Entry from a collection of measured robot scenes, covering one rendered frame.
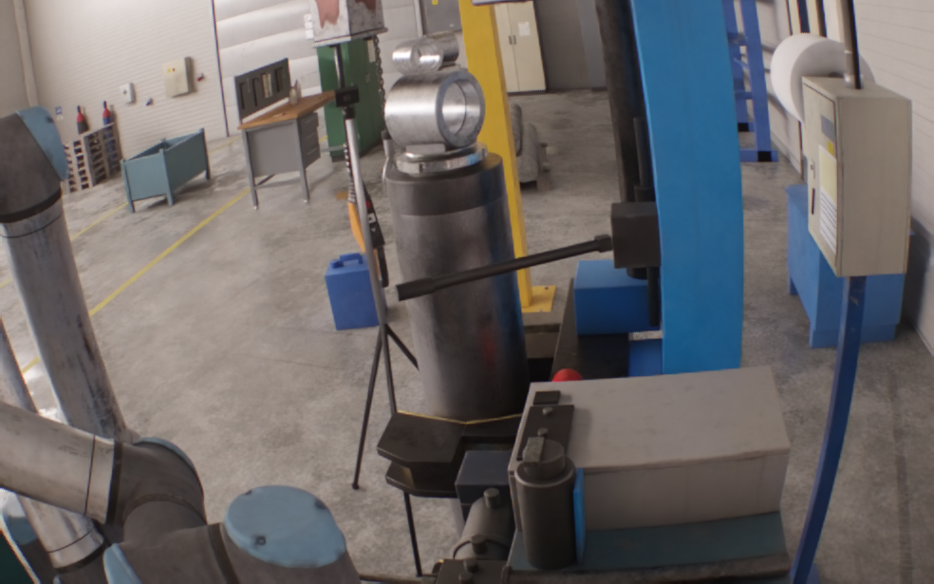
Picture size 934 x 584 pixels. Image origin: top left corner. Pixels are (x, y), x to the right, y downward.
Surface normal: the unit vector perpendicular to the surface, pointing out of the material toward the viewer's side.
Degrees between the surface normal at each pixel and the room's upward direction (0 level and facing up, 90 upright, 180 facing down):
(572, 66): 90
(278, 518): 5
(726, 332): 90
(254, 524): 5
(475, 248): 90
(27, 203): 100
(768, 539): 0
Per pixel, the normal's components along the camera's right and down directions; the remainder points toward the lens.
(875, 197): -0.17, 0.39
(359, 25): 0.84, 0.11
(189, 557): 0.06, -0.70
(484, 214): 0.60, 0.23
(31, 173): 0.77, 0.33
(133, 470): 0.55, -0.66
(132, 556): -0.06, -0.85
